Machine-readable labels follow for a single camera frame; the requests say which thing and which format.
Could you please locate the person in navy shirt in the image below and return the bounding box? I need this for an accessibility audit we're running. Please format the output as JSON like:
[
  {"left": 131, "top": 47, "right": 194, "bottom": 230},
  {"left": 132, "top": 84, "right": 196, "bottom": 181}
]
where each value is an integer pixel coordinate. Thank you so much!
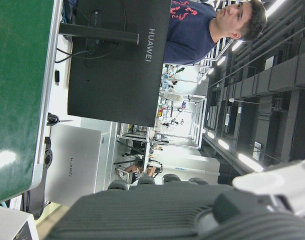
[{"left": 163, "top": 0, "right": 268, "bottom": 66}]

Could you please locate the silver Huawei laptop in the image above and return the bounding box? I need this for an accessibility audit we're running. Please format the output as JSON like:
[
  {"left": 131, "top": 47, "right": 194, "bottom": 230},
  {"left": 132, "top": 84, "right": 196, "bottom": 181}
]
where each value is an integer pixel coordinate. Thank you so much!
[{"left": 43, "top": 123, "right": 103, "bottom": 207}]

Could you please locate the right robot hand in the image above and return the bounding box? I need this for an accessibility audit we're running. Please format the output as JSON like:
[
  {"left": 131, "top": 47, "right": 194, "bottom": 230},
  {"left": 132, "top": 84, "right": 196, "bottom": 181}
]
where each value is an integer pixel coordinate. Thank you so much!
[{"left": 44, "top": 157, "right": 305, "bottom": 240}]

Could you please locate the black Huawei monitor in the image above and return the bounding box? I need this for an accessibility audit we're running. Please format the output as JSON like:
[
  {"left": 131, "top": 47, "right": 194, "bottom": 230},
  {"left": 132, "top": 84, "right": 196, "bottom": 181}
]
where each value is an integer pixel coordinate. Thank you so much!
[{"left": 58, "top": 0, "right": 172, "bottom": 128}]

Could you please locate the white conveyor control box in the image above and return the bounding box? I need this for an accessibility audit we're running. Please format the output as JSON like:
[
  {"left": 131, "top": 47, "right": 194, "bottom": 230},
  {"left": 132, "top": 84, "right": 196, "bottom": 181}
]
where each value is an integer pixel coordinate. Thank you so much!
[{"left": 0, "top": 205, "right": 39, "bottom": 240}]

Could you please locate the green belt conveyor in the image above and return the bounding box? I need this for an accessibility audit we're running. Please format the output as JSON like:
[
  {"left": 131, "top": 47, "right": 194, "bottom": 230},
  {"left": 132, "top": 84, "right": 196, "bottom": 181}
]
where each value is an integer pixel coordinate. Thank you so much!
[{"left": 0, "top": 0, "right": 65, "bottom": 207}]

